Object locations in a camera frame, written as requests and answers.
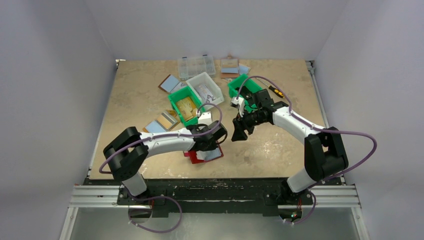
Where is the white plastic bin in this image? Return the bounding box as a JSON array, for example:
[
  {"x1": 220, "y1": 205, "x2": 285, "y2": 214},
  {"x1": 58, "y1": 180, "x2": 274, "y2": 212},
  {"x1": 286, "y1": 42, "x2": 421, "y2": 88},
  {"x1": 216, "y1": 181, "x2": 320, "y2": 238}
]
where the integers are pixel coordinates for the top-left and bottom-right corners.
[{"x1": 185, "y1": 72, "x2": 225, "y2": 105}]

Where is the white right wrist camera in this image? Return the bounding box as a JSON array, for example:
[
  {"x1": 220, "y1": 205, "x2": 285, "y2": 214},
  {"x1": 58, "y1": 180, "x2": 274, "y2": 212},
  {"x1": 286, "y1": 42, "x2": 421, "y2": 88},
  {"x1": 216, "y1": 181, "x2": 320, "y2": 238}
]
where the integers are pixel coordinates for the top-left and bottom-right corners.
[{"x1": 230, "y1": 96, "x2": 245, "y2": 117}]

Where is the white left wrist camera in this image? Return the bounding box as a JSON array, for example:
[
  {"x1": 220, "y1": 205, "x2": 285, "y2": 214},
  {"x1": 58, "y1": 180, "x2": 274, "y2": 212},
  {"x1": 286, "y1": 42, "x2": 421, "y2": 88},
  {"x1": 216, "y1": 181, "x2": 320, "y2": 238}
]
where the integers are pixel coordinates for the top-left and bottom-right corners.
[{"x1": 197, "y1": 111, "x2": 213, "y2": 126}]

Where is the red card holder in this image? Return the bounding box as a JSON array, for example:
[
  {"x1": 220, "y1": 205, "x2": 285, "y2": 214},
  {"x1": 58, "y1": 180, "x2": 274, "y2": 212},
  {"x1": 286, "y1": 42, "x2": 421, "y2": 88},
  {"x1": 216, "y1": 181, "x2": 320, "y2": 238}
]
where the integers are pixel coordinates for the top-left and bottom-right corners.
[{"x1": 183, "y1": 146, "x2": 224, "y2": 164}]

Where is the green bin with black cards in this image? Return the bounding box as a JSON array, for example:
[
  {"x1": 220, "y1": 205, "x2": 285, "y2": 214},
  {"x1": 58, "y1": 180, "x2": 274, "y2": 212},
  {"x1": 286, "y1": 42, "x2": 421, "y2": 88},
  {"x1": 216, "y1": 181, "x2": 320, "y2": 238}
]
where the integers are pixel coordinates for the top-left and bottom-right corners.
[{"x1": 227, "y1": 74, "x2": 263, "y2": 113}]

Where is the green bin with gold cards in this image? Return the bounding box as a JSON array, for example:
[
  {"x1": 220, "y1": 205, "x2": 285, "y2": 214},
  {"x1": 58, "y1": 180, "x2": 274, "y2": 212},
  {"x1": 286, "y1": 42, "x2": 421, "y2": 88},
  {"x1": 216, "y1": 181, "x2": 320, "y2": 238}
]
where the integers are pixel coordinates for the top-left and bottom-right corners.
[{"x1": 168, "y1": 86, "x2": 205, "y2": 126}]

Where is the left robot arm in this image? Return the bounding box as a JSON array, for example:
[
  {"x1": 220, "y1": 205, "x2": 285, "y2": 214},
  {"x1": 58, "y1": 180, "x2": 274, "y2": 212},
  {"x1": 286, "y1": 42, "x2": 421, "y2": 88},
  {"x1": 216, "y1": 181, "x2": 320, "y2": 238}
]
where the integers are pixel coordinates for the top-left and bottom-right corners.
[{"x1": 103, "y1": 120, "x2": 228, "y2": 205}]

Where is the brown open card holder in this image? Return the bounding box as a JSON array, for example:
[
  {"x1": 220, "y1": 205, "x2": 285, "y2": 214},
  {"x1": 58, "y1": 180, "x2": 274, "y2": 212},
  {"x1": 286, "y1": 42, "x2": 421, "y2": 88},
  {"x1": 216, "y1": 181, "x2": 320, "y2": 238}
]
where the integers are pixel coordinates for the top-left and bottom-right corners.
[{"x1": 158, "y1": 74, "x2": 187, "y2": 95}]

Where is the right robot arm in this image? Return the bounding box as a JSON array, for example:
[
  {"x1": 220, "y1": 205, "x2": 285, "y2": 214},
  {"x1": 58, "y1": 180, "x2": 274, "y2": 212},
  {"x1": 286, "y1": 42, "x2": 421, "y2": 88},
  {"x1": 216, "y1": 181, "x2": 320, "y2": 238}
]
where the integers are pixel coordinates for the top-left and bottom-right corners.
[{"x1": 231, "y1": 89, "x2": 349, "y2": 204}]

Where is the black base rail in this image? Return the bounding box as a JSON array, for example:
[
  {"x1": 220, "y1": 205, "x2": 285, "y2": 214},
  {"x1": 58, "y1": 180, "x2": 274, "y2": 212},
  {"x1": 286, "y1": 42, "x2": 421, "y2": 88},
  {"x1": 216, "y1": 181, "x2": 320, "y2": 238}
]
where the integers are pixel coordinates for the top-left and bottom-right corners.
[{"x1": 82, "y1": 177, "x2": 342, "y2": 218}]

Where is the aluminium frame rail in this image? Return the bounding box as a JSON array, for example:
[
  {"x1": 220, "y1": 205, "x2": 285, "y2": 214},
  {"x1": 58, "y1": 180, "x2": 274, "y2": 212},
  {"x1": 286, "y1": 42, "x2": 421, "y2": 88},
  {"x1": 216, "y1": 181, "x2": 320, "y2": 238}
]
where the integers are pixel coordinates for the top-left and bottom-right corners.
[{"x1": 68, "y1": 185, "x2": 150, "y2": 209}]

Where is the clear compartment organizer box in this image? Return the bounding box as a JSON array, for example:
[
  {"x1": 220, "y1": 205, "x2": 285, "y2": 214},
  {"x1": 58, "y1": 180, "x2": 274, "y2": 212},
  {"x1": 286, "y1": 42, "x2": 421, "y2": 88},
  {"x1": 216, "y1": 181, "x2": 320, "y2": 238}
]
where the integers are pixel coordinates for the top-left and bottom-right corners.
[{"x1": 177, "y1": 54, "x2": 216, "y2": 81}]

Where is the silver VIP card stack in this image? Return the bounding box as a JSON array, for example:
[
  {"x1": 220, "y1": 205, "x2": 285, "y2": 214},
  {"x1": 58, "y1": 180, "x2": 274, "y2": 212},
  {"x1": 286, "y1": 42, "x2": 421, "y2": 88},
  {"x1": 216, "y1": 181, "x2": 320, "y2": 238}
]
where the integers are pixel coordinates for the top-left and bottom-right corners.
[{"x1": 194, "y1": 83, "x2": 217, "y2": 103}]

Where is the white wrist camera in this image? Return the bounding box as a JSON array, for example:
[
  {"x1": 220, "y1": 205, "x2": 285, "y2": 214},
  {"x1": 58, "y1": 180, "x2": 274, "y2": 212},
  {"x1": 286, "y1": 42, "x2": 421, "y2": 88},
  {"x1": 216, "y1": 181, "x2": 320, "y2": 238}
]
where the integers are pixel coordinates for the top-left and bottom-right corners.
[
  {"x1": 230, "y1": 96, "x2": 245, "y2": 117},
  {"x1": 197, "y1": 111, "x2": 213, "y2": 126}
]

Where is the tan open card holder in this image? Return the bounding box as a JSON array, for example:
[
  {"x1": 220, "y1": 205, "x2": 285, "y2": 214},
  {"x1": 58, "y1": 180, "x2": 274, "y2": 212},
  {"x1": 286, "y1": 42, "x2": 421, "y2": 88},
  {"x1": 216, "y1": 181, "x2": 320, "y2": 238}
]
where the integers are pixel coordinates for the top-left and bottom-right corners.
[{"x1": 142, "y1": 110, "x2": 180, "y2": 133}]

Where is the yellow black screwdriver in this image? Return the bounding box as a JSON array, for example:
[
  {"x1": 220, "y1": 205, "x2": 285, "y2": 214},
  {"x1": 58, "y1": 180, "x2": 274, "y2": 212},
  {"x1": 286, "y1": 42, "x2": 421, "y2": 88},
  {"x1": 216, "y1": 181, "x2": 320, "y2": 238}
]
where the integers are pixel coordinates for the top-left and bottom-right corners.
[{"x1": 255, "y1": 77, "x2": 285, "y2": 99}]

